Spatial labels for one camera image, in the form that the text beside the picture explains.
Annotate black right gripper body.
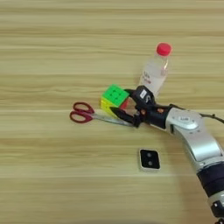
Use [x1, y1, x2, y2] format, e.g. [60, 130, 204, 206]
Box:
[131, 104, 173, 130]

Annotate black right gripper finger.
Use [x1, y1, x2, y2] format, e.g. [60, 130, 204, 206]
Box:
[123, 88, 138, 102]
[109, 106, 137, 127]

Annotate colourful puzzle cube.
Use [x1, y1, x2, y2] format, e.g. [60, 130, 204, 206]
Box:
[100, 84, 130, 117]

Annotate clear bottle red cap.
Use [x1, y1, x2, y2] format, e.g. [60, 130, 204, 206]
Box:
[137, 42, 173, 99]

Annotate red-handled scissors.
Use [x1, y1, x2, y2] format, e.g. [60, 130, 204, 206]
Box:
[69, 101, 135, 128]

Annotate small black box white label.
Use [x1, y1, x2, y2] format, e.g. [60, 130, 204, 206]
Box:
[133, 85, 156, 108]

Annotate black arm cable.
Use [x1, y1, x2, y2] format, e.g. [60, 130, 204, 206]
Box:
[170, 103, 224, 124]

